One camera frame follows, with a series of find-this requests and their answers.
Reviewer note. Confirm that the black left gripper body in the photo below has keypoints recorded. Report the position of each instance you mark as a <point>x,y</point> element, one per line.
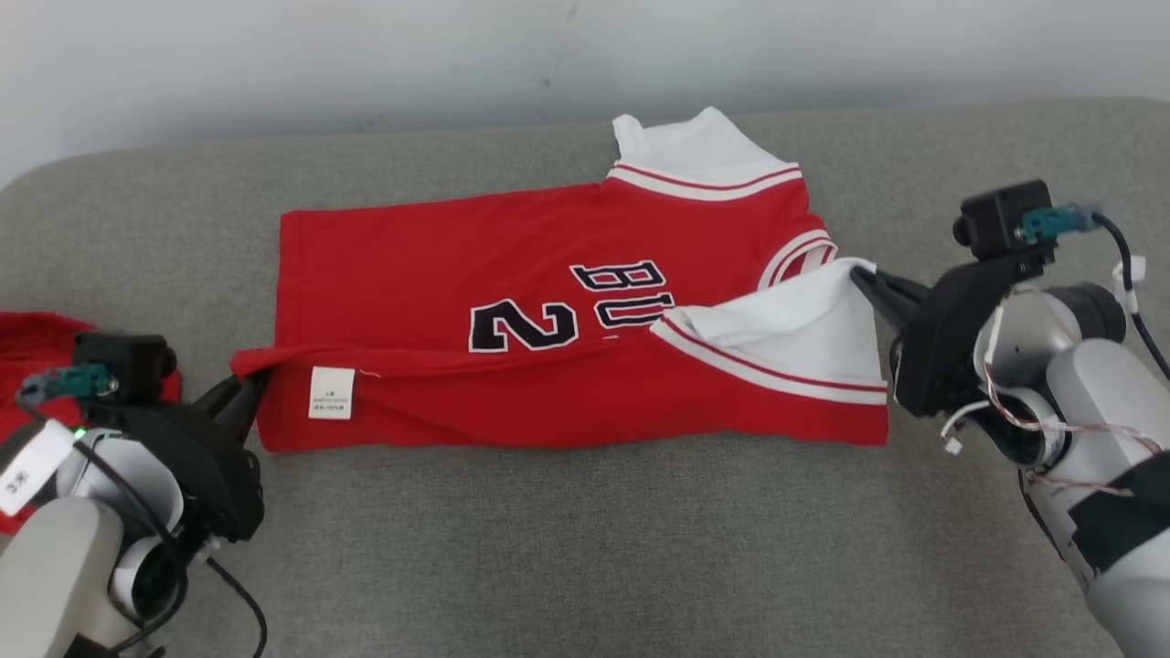
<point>215,484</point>

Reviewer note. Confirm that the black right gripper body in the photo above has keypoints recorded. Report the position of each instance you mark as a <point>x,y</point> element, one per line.
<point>937,356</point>

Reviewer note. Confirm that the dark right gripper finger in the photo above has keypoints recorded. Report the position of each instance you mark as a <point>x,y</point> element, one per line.
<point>900,315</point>
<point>896,283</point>

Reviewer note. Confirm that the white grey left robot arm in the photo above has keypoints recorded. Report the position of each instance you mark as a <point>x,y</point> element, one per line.
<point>55,567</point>

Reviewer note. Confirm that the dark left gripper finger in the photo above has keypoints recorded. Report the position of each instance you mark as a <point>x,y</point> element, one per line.
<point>247,420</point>
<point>228,397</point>

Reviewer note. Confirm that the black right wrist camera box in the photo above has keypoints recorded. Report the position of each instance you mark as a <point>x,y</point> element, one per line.
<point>1001,219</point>

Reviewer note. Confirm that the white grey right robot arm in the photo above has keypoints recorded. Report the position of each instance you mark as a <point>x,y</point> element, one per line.
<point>1097,393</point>

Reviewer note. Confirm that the grey fabric sofa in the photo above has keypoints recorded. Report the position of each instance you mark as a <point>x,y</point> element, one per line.
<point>585,548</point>

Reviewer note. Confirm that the red shorts with white panels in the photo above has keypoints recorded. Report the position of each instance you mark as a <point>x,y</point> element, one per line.
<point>37,343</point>

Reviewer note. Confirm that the red basketball jersey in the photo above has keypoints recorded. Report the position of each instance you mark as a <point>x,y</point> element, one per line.
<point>411,265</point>

